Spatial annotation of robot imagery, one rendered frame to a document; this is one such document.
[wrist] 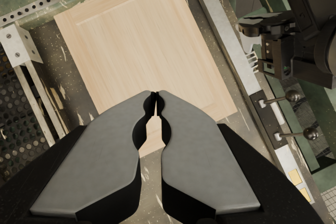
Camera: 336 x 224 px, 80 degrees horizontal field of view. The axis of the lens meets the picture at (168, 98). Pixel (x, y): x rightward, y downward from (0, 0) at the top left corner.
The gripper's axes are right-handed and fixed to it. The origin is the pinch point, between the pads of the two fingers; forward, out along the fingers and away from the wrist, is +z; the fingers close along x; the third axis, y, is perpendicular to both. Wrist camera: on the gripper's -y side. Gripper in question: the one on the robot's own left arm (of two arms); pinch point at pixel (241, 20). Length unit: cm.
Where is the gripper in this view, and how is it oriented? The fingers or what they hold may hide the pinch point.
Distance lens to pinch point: 44.2
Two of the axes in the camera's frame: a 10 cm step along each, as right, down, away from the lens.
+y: 2.7, 8.6, 4.3
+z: -2.6, -3.7, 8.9
